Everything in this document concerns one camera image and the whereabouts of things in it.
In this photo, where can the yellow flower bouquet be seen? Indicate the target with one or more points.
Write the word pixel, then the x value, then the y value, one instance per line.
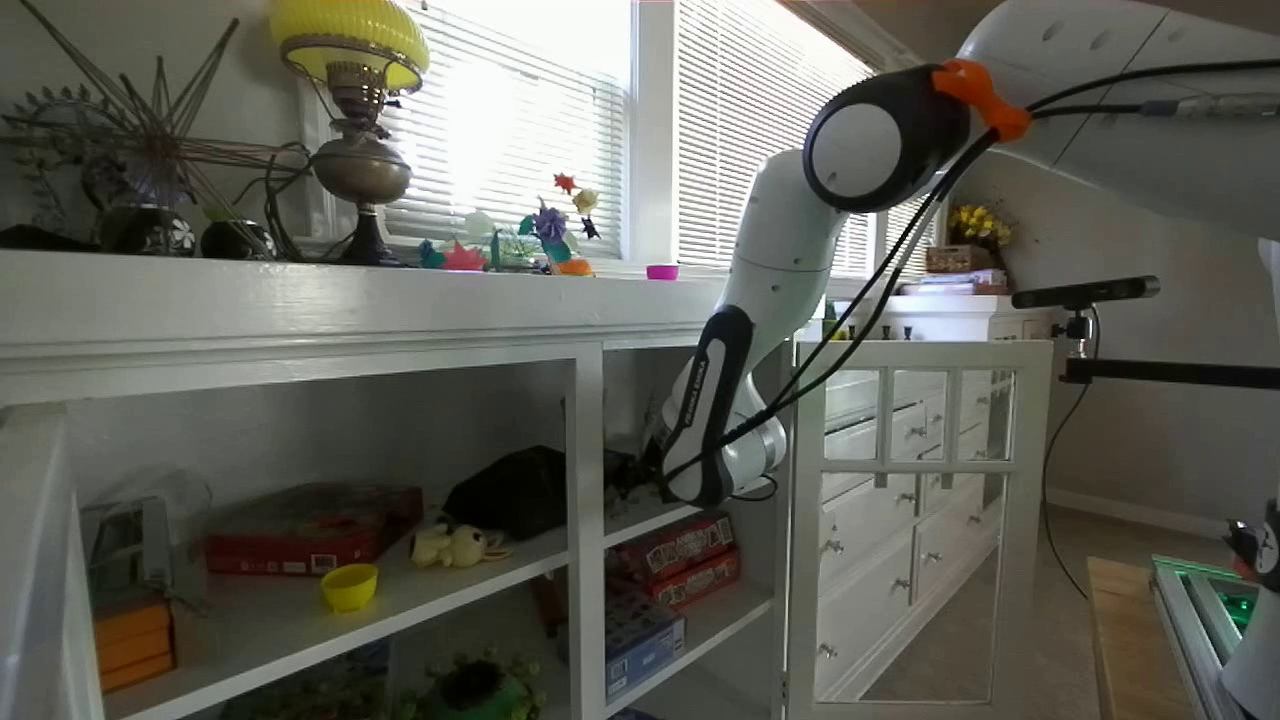
pixel 982 226

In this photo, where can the black red clamp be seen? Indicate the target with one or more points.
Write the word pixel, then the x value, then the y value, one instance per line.
pixel 1260 546

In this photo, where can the black fabric bag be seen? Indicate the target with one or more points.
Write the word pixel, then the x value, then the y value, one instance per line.
pixel 513 495

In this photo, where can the orange toy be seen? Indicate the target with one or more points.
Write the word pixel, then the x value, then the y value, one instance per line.
pixel 574 268

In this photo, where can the colourful toy flower bunch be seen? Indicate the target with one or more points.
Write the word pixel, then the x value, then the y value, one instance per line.
pixel 554 223

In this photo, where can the yellow shade brass lamp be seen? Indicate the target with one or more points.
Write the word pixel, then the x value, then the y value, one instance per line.
pixel 351 52

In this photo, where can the clear plastic container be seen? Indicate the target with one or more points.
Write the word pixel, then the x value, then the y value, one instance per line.
pixel 140 534

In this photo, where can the dark round vase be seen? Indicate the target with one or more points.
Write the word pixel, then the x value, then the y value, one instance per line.
pixel 145 229

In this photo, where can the blue game box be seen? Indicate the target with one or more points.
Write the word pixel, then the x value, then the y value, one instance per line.
pixel 646 654

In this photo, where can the green edged board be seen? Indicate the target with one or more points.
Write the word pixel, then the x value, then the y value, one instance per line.
pixel 1220 606

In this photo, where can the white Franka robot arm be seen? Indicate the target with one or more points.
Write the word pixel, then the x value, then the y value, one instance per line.
pixel 1134 147

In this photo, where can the small teal toy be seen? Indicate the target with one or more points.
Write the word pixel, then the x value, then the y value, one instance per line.
pixel 430 255

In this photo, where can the white glass cabinet door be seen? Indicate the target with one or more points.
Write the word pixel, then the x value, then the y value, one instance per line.
pixel 35 560
pixel 1029 534

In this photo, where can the gear shaped metal ornament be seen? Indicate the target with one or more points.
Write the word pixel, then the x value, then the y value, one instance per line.
pixel 39 128

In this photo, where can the metal starburst decoration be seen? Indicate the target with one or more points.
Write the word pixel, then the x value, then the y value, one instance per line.
pixel 145 125

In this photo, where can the wooden board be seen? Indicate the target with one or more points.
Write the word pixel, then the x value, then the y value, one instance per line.
pixel 1125 641

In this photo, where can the yellow cup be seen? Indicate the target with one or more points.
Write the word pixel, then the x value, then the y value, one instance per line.
pixel 351 589

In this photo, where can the yellow plush bunny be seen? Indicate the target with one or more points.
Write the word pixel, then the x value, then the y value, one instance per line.
pixel 445 546

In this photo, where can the stacked books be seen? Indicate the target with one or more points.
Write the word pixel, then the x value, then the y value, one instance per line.
pixel 960 280

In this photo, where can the black stereo camera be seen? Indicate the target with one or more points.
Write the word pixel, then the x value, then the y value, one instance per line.
pixel 1084 293

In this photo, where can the stacked red game boxes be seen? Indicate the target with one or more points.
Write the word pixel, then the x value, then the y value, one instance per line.
pixel 682 555

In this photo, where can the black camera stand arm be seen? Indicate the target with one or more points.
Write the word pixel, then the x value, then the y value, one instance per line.
pixel 1172 375

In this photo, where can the teal toy cup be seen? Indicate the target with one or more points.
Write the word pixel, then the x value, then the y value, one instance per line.
pixel 513 251

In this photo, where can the green plush toy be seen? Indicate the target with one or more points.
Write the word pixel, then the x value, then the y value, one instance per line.
pixel 480 684

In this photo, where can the white drawer dresser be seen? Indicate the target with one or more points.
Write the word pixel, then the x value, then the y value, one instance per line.
pixel 953 317

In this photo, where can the orange box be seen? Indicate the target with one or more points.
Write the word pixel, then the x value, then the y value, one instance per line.
pixel 133 644

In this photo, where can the white wooden shelf cabinet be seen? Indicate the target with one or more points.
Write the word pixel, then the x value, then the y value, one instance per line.
pixel 332 314

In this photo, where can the red board game box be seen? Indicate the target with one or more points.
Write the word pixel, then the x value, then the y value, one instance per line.
pixel 304 534

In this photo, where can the small pink toy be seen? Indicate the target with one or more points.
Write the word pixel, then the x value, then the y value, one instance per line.
pixel 464 256

